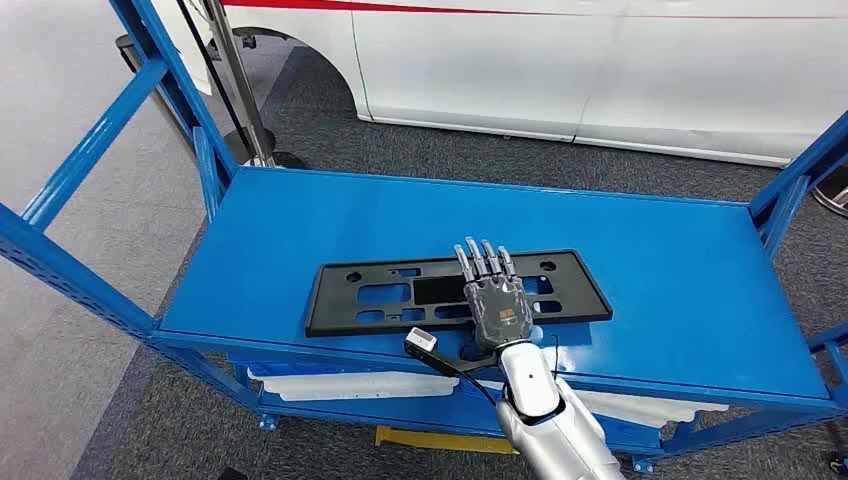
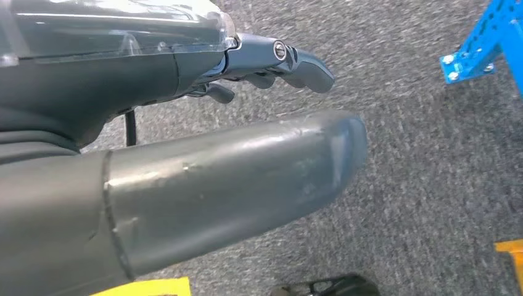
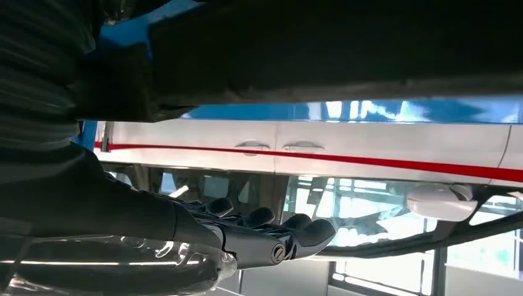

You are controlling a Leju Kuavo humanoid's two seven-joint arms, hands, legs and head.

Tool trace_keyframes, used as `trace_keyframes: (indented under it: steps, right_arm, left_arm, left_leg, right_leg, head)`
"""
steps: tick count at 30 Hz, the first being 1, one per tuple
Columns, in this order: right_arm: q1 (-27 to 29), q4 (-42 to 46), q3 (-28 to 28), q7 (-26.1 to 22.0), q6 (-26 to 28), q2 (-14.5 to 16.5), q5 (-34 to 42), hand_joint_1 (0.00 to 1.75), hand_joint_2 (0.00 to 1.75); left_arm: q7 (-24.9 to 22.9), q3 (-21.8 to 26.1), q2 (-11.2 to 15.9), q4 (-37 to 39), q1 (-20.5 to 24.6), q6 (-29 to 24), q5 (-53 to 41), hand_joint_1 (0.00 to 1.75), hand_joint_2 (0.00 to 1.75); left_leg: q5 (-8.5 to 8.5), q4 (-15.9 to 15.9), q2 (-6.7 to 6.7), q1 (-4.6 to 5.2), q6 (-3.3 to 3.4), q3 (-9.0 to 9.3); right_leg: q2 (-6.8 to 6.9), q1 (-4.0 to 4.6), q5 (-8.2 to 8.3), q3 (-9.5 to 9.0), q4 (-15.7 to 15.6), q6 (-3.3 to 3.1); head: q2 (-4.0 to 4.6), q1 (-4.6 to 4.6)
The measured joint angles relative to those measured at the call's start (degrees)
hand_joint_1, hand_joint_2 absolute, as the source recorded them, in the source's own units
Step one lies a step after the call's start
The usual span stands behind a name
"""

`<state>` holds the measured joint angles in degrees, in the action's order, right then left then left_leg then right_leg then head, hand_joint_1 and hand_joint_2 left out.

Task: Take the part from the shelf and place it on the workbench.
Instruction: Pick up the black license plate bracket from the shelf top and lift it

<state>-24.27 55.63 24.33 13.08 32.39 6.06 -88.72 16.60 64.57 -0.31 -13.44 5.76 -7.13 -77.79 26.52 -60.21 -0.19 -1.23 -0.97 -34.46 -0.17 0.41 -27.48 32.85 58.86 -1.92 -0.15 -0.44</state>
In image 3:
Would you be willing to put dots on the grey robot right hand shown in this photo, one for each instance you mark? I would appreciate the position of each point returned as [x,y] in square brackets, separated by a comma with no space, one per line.
[102,212]

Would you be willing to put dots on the blue metal shelf rack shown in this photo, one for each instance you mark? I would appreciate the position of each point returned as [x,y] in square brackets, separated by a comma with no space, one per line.
[122,36]

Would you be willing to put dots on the white car with red stripe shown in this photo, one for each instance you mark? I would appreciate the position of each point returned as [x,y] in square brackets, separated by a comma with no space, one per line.
[367,143]

